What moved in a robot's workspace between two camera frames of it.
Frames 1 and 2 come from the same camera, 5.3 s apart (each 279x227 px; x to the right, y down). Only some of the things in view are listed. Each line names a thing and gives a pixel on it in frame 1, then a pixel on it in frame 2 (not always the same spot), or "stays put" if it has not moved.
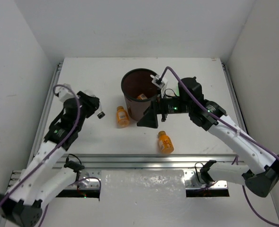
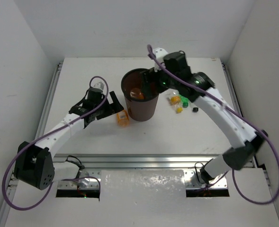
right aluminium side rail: [236, 101] stays put
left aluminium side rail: [56, 75] stays put
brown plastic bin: [139, 91] stays put
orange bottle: [166, 144] to [136, 92]
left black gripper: [90, 102] to [105, 107]
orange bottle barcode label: [122, 117] stays put
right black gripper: [149, 118] to [152, 75]
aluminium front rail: [93, 164] stays put
